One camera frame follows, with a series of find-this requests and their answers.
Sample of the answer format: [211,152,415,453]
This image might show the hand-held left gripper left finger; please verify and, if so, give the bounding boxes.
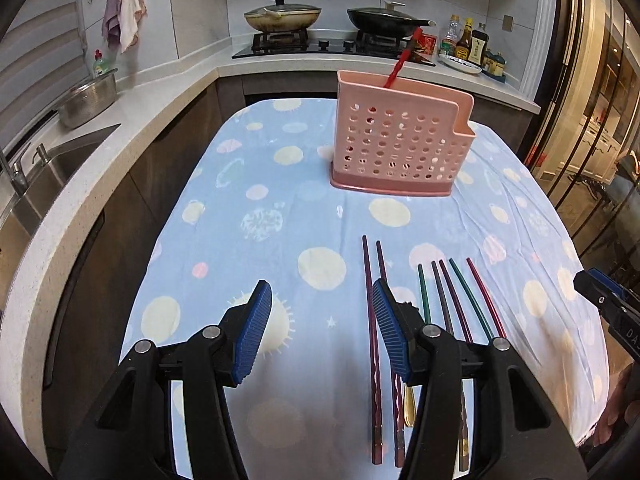
[60,279,274,480]

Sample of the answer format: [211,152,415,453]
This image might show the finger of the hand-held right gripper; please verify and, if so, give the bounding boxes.
[573,268,640,321]

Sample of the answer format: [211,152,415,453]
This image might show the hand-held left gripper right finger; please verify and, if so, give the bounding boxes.
[370,277,591,480]

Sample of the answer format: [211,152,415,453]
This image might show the green chopstick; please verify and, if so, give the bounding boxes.
[416,263,434,325]
[448,257,494,342]

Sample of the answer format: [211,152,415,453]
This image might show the brown chopstick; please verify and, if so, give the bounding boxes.
[430,260,471,474]

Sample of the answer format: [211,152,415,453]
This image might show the purple chopstick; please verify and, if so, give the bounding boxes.
[438,258,474,345]

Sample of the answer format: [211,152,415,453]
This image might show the dark red chopstick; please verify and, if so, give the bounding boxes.
[361,234,387,465]
[375,240,407,467]

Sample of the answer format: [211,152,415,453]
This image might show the pink perforated utensil holder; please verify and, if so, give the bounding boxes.
[328,69,476,196]

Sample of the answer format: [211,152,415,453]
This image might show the person's right hand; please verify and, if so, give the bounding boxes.
[594,360,640,449]

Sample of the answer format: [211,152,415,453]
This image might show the blue planet printed tablecloth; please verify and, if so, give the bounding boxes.
[120,97,609,480]

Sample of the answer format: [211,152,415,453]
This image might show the dark kitchen cabinet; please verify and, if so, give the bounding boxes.
[42,76,222,391]

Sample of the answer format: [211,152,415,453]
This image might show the glass sliding door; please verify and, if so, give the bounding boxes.
[533,0,640,281]

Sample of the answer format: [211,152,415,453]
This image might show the steel sink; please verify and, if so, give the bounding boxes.
[0,123,123,311]

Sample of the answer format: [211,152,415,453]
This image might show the small seasoning jars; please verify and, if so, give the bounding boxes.
[483,50,508,81]

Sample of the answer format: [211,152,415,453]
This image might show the white plate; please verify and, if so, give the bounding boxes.
[438,54,484,76]

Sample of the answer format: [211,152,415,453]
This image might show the dark soy sauce bottle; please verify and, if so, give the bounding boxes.
[469,22,491,66]

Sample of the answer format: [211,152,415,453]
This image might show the steel pot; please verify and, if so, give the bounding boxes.
[56,68,120,130]

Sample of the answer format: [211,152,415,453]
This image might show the steel faucet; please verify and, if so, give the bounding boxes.
[0,143,32,196]

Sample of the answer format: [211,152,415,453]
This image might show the red food package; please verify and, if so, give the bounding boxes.
[417,29,440,57]

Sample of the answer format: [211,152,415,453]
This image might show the yellow cap sauce bottle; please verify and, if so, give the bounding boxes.
[456,17,475,61]

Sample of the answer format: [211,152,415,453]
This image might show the black gas stove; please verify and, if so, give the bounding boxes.
[231,29,437,67]

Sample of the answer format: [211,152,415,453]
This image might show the clear oil bottle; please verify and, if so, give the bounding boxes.
[441,14,462,57]

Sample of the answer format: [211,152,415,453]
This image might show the green dish soap bottle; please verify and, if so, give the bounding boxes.
[93,49,114,79]

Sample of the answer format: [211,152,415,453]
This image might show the black wok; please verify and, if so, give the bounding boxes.
[347,1,437,37]

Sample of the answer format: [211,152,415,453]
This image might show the wok with glass lid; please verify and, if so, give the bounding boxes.
[243,0,323,33]

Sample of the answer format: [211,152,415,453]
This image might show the white hanging towel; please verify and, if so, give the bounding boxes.
[118,0,149,55]

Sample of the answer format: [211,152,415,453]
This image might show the purple hanging towel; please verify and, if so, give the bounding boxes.
[102,0,124,47]

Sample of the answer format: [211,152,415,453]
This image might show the window blind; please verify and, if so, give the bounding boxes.
[0,0,87,131]

